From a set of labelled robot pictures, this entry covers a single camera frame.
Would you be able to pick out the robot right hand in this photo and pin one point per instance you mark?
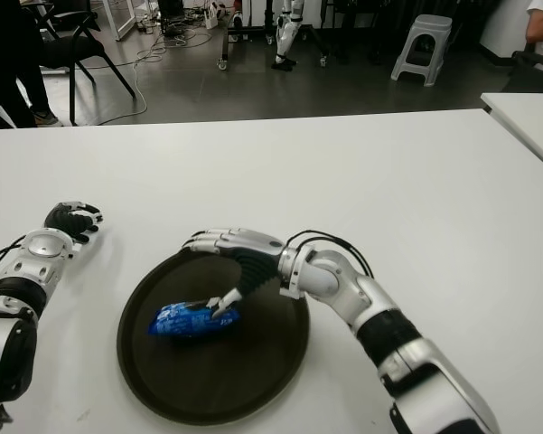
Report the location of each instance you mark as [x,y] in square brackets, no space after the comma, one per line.
[257,257]

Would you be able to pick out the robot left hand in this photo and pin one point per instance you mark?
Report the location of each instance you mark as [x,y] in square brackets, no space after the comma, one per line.
[65,219]

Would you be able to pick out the blue Oreo cookie pack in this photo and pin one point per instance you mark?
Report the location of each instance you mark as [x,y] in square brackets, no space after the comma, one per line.
[185,321]

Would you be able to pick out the robot right arm silver black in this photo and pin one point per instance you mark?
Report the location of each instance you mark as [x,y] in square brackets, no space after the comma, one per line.
[370,298]

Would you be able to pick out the robot left arm silver black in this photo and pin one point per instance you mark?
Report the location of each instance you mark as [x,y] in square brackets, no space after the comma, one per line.
[40,246]

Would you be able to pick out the round dark brown tray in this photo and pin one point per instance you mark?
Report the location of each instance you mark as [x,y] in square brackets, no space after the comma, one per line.
[217,380]

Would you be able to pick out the black folding chair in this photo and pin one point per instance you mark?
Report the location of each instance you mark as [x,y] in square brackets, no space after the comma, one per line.
[72,47]

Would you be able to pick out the standing person in black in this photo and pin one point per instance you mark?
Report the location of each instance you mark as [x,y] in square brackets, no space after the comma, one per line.
[9,54]

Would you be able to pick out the white humanoid robot legs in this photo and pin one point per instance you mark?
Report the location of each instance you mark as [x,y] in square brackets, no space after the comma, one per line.
[284,31]

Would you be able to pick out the grey plastic stool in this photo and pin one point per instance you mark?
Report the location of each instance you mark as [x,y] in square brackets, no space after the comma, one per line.
[427,27]

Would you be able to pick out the white side table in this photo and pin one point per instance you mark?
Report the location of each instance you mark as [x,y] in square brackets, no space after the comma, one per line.
[528,115]

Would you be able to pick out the black office chair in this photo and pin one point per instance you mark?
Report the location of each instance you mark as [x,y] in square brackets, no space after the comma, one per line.
[530,74]

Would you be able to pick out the seated person in white shirt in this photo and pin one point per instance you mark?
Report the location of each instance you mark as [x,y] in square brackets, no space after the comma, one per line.
[542,22]

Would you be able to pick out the white metal frame stand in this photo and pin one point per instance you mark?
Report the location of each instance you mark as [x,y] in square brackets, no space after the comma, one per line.
[125,25]

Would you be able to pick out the black wheeled metal frame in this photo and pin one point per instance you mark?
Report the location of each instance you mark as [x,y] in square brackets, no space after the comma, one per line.
[222,45]

